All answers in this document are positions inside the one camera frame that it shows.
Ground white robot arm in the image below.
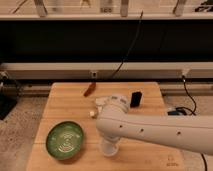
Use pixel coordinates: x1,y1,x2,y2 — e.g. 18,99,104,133
95,94,213,155

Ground black eraser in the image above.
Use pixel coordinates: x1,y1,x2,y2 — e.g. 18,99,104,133
130,92,142,107

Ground red-brown marker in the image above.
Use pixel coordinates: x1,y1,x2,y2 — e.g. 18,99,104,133
84,82,96,97

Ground blue connector box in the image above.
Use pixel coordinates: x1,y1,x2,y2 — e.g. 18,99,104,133
168,110,181,116

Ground green round plate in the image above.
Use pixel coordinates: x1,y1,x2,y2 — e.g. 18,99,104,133
45,121,84,160

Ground dark equipment at left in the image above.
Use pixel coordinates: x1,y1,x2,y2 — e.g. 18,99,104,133
0,71,21,120

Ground black hanging cable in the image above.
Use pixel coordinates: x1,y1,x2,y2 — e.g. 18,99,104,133
107,10,145,81

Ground black floor cables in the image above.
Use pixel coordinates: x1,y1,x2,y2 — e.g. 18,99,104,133
169,75,209,171

